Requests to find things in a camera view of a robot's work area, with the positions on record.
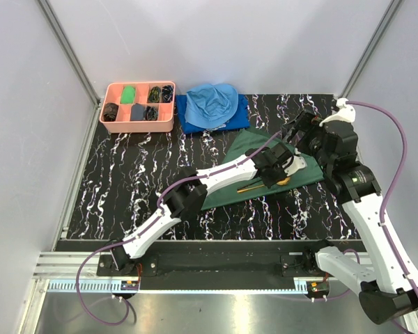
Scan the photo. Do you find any gold spoon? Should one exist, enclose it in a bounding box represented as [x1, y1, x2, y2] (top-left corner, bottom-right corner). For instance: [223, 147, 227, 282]
[236, 177, 291, 193]

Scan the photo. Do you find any dark green cloth napkin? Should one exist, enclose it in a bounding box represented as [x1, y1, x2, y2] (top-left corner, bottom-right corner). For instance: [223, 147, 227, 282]
[201, 128, 324, 210]

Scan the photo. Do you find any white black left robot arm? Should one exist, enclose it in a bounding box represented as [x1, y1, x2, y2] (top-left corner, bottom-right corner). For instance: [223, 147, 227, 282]
[110, 143, 306, 276]

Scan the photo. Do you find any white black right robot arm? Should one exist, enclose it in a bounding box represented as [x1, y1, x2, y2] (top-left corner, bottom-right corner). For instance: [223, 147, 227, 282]
[284, 111, 418, 324]

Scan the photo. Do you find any blue folded cloth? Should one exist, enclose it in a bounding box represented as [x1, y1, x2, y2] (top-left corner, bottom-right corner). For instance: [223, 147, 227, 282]
[175, 95, 250, 134]

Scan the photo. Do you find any light blue bucket hat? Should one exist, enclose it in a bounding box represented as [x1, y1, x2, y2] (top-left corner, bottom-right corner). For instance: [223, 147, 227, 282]
[185, 83, 239, 129]

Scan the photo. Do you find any black blue rolled sock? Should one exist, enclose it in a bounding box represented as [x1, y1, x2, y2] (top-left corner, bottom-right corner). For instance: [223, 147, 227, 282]
[161, 85, 174, 103]

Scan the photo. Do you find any black patterned rolled sock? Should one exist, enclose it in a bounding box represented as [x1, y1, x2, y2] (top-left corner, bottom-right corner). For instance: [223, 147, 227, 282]
[144, 106, 159, 121]

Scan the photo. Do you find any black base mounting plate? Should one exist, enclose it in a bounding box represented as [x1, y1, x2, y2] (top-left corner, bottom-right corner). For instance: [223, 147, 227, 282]
[97, 240, 326, 293]

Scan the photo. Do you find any black yellow rolled sock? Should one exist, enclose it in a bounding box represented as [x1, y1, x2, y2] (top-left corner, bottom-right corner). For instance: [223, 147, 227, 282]
[148, 86, 161, 103]

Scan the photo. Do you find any pink compartment tray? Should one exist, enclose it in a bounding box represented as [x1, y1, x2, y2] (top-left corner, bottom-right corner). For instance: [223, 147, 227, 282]
[99, 81, 176, 134]

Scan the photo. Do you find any black marble pattern mat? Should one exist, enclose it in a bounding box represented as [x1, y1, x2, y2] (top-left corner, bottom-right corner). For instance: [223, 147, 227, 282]
[66, 93, 380, 241]

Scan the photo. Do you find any grey folded cloth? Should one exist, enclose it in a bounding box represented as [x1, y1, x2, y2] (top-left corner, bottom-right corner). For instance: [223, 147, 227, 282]
[130, 104, 145, 122]

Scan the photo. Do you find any green rolled cloth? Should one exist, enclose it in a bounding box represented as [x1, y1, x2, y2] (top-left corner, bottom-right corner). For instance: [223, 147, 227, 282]
[120, 86, 136, 104]

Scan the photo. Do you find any dark rolled sock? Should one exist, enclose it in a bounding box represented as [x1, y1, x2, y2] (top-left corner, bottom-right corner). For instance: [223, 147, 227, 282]
[102, 102, 119, 122]

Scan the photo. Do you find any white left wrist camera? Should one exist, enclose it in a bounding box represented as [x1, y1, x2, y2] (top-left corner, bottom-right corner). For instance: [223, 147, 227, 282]
[284, 148, 307, 177]

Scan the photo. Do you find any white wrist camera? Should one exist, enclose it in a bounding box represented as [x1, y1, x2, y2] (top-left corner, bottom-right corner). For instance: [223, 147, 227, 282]
[284, 148, 307, 177]
[319, 97, 356, 127]

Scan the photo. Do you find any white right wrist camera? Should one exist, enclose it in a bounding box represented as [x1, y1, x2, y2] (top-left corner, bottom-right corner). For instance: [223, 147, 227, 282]
[319, 97, 356, 127]

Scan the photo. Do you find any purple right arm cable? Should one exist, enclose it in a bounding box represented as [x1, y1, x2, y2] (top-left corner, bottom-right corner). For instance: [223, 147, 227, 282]
[277, 100, 418, 334]

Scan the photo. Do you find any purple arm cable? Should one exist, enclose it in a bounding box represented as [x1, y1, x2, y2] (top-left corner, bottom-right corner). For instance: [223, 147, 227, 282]
[75, 131, 283, 326]
[277, 100, 418, 334]

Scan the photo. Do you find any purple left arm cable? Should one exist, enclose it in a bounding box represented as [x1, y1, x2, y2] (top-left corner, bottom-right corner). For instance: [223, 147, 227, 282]
[75, 131, 283, 326]

